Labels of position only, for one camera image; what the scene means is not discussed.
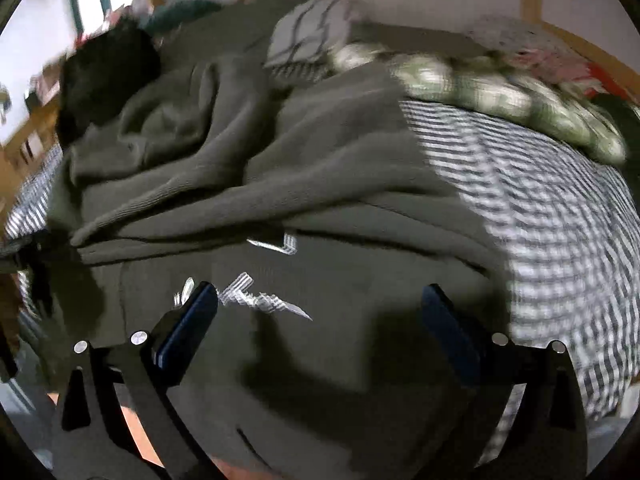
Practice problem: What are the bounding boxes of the olive green knit sweater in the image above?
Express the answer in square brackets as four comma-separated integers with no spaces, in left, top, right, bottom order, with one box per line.
[49,0,506,479]

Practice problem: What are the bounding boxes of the red white striped cloth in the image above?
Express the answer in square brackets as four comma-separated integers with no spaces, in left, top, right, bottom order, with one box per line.
[506,49,627,100]

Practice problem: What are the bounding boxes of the black white gingham bedsheet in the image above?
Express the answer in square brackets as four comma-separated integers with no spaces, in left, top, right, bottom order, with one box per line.
[0,98,640,461]

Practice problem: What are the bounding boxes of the wooden bed frame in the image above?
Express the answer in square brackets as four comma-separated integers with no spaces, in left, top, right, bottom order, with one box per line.
[520,0,639,98]

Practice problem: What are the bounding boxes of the black garment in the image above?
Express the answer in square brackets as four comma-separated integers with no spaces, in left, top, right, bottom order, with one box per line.
[55,18,162,148]

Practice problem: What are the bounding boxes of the white dotted cloth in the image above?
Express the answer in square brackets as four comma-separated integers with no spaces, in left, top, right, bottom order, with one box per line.
[464,15,553,52]

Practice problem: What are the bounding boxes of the green white plaid cloth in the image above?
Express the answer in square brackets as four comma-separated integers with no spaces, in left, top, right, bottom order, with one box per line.
[329,42,628,166]

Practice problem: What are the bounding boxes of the white grid pattern cloth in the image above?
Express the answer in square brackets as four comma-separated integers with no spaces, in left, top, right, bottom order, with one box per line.
[265,0,358,70]

